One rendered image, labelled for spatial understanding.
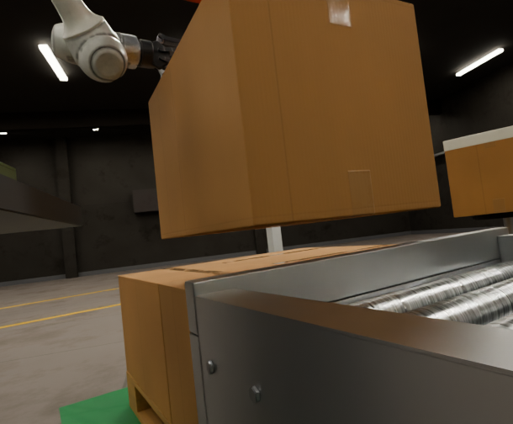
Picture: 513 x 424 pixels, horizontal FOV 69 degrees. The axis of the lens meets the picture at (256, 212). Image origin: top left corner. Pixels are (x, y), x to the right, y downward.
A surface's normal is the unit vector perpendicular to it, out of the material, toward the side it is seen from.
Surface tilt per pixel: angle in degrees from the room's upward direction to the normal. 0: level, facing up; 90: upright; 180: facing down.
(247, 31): 90
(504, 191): 90
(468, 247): 90
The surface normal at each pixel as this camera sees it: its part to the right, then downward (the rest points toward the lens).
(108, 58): 0.52, 0.60
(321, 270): 0.51, -0.11
